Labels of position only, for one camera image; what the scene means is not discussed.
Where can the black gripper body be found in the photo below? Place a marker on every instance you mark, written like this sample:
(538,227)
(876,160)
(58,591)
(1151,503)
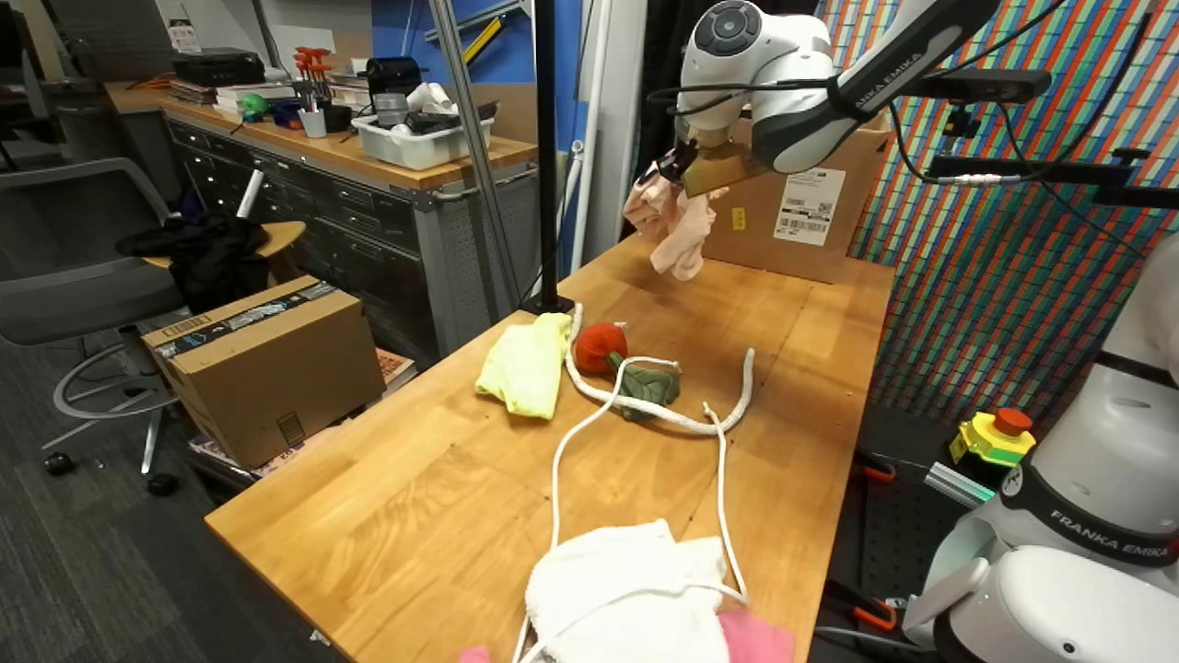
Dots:
(683,154)

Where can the orange plush ball with tag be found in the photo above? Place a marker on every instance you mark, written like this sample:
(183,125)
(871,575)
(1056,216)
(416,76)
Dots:
(598,352)

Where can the dark green cloth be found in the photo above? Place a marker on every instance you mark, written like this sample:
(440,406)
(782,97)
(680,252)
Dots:
(647,385)

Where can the yellow cloth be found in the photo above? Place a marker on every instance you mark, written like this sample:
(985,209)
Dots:
(521,367)

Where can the white towel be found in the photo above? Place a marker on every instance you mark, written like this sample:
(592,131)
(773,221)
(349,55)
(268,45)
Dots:
(626,591)

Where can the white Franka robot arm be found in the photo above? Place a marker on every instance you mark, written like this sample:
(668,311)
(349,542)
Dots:
(812,84)

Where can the black pole stand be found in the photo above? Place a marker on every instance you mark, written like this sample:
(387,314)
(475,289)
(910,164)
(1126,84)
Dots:
(547,147)

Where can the cardboard box with white label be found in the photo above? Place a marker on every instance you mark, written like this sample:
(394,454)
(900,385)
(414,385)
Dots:
(806,207)

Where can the silver tripod pole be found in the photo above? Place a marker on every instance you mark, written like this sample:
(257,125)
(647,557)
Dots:
(473,147)

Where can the white plastic bin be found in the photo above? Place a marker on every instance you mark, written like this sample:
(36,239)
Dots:
(416,144)

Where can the grey workbench with wooden top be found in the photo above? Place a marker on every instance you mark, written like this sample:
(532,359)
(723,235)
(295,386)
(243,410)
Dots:
(371,207)

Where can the reddish flat board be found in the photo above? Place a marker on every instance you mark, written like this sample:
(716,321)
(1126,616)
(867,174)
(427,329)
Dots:
(394,367)

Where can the orange clamp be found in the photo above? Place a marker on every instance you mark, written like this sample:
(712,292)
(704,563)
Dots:
(876,469)
(876,613)

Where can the round wooden stool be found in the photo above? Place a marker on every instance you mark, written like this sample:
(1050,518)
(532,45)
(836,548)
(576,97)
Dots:
(284,235)

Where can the yellow red emergency stop button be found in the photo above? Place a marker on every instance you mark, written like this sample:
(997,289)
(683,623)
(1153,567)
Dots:
(994,439)

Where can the cardboard box with black tape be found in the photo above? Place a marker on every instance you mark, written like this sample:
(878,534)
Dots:
(262,368)

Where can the grey office chair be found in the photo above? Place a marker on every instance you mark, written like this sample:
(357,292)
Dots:
(75,295)

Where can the black mounted camera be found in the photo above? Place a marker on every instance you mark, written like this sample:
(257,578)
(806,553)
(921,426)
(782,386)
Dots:
(997,81)

